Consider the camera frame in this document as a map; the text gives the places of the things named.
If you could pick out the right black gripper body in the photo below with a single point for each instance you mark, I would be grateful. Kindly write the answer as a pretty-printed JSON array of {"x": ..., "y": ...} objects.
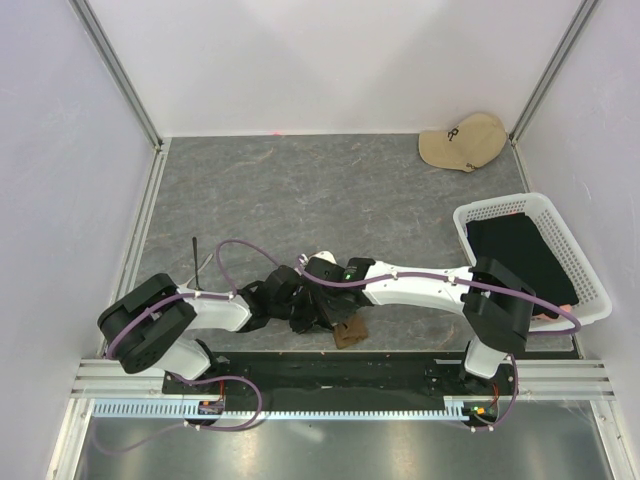
[{"x": 334, "y": 312}]

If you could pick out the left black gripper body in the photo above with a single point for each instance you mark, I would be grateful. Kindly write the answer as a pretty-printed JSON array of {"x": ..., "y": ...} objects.
[{"x": 299, "y": 311}]

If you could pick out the brown cloth napkin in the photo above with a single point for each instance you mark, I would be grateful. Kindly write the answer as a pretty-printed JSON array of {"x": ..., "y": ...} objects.
[{"x": 350, "y": 332}]

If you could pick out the silver fork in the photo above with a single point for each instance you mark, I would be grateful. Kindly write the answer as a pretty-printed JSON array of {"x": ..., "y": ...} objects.
[{"x": 188, "y": 283}]

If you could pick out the black spoon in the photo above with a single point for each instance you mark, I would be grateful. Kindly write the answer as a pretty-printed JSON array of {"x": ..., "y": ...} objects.
[{"x": 196, "y": 265}]

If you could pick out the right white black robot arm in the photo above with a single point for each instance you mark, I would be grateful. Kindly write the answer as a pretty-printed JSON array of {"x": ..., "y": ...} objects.
[{"x": 496, "y": 304}]

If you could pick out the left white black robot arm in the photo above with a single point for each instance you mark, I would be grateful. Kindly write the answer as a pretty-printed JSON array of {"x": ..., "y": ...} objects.
[{"x": 147, "y": 327}]

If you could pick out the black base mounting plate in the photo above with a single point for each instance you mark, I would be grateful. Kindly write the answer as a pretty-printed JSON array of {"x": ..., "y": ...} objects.
[{"x": 436, "y": 374}]

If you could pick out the black cloth in basket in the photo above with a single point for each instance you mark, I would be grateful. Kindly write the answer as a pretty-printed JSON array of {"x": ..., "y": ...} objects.
[{"x": 515, "y": 242}]

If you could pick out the beige baseball cap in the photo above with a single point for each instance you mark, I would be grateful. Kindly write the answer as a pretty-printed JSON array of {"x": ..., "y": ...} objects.
[{"x": 469, "y": 145}]

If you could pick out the white plastic basket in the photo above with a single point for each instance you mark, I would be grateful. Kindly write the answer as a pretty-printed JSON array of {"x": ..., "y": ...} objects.
[{"x": 594, "y": 303}]

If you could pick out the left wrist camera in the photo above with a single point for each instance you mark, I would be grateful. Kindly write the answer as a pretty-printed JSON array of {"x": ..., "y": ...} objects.
[{"x": 282, "y": 284}]

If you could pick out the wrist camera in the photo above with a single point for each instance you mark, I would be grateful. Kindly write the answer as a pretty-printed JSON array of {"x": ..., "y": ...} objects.
[
  {"x": 323, "y": 265},
  {"x": 282, "y": 284}
]

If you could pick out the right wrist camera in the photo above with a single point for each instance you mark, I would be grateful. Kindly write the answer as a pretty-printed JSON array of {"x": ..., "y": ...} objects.
[{"x": 323, "y": 265}]

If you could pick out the light blue cable duct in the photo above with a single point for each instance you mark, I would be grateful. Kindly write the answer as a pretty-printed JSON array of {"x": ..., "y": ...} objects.
[{"x": 207, "y": 410}]

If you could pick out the front aluminium rail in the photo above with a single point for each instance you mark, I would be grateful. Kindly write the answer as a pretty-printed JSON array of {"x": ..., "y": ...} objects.
[{"x": 567, "y": 379}]

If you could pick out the left aluminium frame post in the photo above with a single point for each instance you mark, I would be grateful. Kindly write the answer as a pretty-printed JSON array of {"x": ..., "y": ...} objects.
[{"x": 106, "y": 51}]

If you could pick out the aluminium frame post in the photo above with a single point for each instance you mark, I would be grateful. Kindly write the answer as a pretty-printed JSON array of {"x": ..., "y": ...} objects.
[
  {"x": 561, "y": 53},
  {"x": 106, "y": 51}
]

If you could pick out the right aluminium frame post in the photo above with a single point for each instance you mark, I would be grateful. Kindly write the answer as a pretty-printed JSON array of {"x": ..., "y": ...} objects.
[{"x": 561, "y": 53}]

